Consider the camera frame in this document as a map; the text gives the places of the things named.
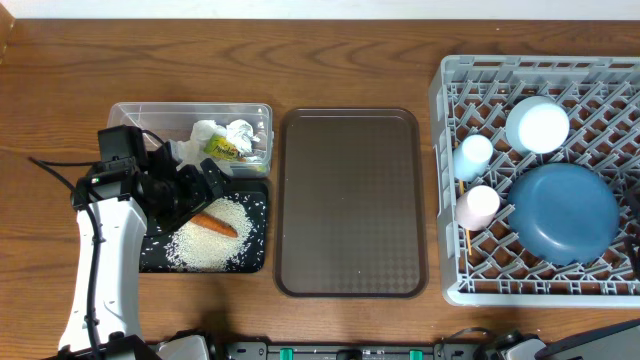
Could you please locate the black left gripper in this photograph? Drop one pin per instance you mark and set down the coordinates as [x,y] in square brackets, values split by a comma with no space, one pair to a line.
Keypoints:
[201,194]

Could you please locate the orange carrot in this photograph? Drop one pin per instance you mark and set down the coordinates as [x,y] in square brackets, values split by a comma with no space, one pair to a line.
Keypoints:
[209,222]

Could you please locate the green foil snack wrapper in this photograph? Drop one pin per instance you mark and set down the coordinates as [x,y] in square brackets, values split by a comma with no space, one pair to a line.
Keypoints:
[220,148]

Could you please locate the white paper ball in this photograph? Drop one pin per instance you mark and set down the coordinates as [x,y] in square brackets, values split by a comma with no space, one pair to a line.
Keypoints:
[240,134]

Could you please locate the light blue cup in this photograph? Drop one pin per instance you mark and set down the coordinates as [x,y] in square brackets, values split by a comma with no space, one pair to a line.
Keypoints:
[471,157]

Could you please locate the pink cup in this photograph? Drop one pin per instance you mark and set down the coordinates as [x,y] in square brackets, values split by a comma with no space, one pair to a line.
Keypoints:
[477,207]

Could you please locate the light blue bowl of rice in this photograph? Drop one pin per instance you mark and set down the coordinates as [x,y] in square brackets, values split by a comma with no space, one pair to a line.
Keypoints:
[536,125]

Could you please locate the dark blue plate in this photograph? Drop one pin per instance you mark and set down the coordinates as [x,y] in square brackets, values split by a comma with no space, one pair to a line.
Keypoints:
[563,213]

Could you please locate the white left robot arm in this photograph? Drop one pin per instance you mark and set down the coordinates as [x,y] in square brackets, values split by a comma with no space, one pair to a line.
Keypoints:
[119,203]

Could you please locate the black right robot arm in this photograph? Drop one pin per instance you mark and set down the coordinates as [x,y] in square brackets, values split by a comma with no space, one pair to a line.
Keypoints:
[614,342]

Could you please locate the grey dishwasher rack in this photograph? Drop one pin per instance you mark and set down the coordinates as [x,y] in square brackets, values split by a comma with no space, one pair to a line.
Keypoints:
[474,95]

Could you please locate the crumpled white paper napkin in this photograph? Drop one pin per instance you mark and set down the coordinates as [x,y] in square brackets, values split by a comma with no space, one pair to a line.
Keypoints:
[190,152]

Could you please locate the pile of white rice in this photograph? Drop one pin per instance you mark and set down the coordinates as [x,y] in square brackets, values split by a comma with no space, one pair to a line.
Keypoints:
[210,247]

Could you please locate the clear plastic bin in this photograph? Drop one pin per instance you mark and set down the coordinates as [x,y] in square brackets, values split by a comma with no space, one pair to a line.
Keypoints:
[175,120]

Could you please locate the black plastic bin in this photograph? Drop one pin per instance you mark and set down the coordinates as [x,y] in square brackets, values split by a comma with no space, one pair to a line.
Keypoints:
[250,200]

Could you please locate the brown serving tray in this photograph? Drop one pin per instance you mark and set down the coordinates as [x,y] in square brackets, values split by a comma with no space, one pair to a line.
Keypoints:
[350,220]

